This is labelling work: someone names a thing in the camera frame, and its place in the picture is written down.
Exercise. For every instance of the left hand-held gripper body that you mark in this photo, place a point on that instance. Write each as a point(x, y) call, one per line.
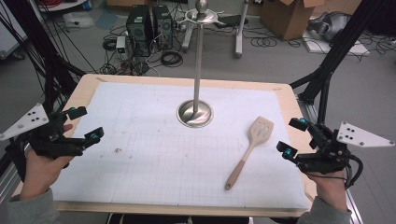
point(53, 141)

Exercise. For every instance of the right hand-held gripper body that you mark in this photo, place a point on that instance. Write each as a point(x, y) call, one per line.
point(330, 155)

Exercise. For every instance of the wooden slotted spatula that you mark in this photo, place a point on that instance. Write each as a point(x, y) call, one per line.
point(260, 130)

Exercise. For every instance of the person's right hand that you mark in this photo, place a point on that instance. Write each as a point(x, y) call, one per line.
point(331, 189)

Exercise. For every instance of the person's left hand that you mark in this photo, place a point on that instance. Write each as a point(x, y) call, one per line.
point(40, 174)

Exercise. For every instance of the white grid mat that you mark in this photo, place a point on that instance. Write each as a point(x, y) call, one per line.
point(149, 124)

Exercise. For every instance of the small white electronics box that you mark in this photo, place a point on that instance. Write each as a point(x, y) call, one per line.
point(120, 43)

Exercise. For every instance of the clear plastic bag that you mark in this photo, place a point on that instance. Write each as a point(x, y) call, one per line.
point(77, 20)

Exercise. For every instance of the white flat board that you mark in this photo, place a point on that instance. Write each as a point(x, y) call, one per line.
point(358, 49)

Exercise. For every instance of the black computer tower green sticker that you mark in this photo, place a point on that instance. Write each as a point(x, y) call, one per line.
point(139, 31)

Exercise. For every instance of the grey bag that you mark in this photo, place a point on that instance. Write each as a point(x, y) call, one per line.
point(331, 26)

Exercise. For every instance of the brown cardboard box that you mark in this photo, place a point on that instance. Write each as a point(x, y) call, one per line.
point(286, 18)

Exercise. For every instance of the grey metal floor stand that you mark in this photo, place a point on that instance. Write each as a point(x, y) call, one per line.
point(239, 31)

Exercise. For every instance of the steel utensil hanging stand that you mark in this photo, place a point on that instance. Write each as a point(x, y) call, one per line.
point(197, 62)

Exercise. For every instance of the black frame strut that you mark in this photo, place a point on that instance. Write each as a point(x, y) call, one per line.
point(336, 53)

